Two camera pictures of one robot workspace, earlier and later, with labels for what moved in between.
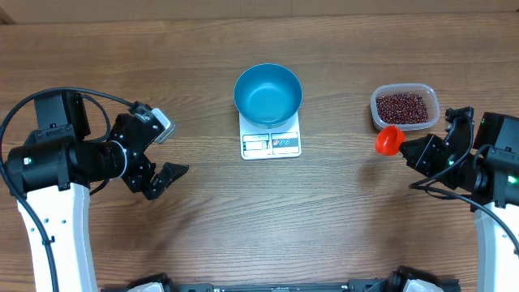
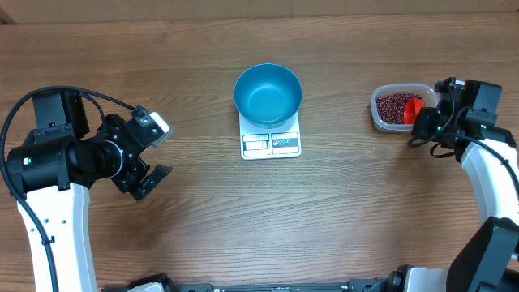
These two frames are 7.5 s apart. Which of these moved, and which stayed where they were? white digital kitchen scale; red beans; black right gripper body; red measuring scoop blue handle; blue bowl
Moved: red measuring scoop blue handle; black right gripper body
Stayed: blue bowl; white digital kitchen scale; red beans
